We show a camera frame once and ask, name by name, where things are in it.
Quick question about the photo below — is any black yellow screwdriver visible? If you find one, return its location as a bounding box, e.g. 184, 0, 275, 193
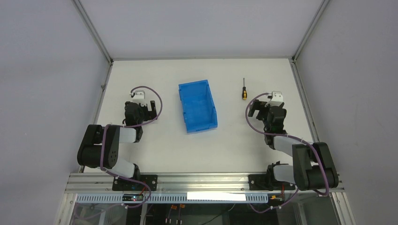
242, 78, 247, 100

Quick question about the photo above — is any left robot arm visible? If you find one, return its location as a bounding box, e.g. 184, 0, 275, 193
77, 100, 157, 180

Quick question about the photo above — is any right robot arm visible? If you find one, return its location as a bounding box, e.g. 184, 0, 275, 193
246, 99, 339, 195

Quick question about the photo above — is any blue plastic bin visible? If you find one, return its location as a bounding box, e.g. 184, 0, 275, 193
178, 80, 218, 133

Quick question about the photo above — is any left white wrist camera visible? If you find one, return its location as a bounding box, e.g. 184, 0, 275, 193
130, 90, 147, 106

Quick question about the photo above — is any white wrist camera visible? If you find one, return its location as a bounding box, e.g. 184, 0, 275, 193
130, 90, 147, 106
266, 91, 283, 106

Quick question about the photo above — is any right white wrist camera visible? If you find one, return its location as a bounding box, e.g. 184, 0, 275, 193
266, 91, 283, 106

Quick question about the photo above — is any right aluminium frame post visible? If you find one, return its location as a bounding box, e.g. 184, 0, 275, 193
291, 0, 330, 63

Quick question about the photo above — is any aluminium frame post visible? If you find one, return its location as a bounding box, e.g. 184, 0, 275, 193
291, 0, 330, 63
71, 0, 113, 64

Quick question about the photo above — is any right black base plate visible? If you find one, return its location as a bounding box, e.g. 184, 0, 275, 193
248, 173, 295, 191

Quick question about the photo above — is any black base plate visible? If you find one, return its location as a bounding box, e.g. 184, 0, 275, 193
248, 173, 295, 191
112, 174, 158, 191

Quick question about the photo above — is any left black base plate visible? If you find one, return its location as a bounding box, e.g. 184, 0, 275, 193
112, 174, 158, 191

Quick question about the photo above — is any aluminium front rail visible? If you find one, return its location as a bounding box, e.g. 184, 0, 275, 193
64, 172, 345, 195

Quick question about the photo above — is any grey slotted cable duct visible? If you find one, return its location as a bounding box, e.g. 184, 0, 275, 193
76, 192, 268, 204

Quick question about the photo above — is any left aluminium frame post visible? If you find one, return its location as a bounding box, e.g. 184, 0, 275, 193
71, 0, 113, 64

